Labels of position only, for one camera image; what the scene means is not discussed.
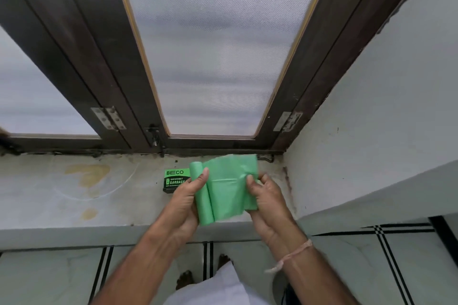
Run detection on person's left hand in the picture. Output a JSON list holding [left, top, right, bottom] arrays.
[[157, 168, 210, 248]]

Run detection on pink thread wrist band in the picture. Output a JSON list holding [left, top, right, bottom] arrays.
[[263, 239, 313, 275]]

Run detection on green garbage bag box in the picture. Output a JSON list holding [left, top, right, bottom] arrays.
[[163, 168, 193, 194]]

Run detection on person's left forearm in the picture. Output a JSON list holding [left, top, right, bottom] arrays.
[[91, 233, 194, 305]]

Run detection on dark wooden window frame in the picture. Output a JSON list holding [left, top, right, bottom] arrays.
[[0, 0, 438, 155]]

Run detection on person's right hand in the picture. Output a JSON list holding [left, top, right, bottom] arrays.
[[245, 172, 309, 259]]

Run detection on white marble window sill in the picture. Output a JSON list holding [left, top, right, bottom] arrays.
[[0, 152, 298, 232]]

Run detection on green plastic garbage bag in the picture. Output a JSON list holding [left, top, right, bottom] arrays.
[[202, 153, 260, 222]]

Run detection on person's left foot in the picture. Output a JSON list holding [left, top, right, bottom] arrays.
[[175, 269, 194, 292]]

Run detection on frosted glass window pane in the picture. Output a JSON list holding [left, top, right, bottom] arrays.
[[0, 25, 100, 136], [115, 0, 329, 137]]

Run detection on black window bolt latch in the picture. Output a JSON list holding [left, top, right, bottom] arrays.
[[146, 123, 166, 157]]

